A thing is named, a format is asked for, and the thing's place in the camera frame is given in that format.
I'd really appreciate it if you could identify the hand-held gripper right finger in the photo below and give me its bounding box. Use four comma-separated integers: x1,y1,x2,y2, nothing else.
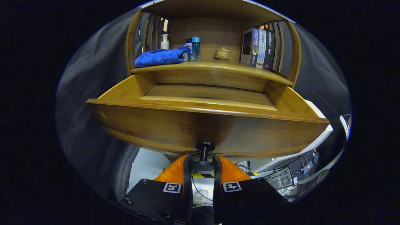
212,153,291,225

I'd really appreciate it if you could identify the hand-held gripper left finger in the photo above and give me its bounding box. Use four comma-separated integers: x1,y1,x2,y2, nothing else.
120,153,194,225

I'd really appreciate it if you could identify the wooden drawer with black knob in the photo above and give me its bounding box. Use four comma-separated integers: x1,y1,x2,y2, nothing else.
86,71,331,171

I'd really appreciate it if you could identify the wooden countertop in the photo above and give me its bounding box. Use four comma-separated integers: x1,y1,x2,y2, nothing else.
130,44,294,86

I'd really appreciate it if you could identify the wooden cabinet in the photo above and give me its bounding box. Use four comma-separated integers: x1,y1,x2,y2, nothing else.
125,0,302,91

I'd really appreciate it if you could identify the grey computer case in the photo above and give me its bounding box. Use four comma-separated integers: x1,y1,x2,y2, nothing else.
264,167,293,189

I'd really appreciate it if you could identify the black electronics box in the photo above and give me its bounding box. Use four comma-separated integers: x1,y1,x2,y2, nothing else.
288,151,317,182

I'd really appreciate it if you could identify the blue towel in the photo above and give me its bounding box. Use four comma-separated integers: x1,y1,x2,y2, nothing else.
134,46,192,68

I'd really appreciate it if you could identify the beige lidded teacup with saucer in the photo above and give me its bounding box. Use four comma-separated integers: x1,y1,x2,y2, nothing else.
214,47,232,60

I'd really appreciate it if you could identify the clear bottle with blue cap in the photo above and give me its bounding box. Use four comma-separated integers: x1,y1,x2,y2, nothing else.
191,37,201,60

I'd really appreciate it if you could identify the grey book with blue spine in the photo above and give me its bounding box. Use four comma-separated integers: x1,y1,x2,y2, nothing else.
240,27,260,67

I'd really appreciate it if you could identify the book with pale spine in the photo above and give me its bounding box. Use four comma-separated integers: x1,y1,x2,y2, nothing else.
256,29,267,69

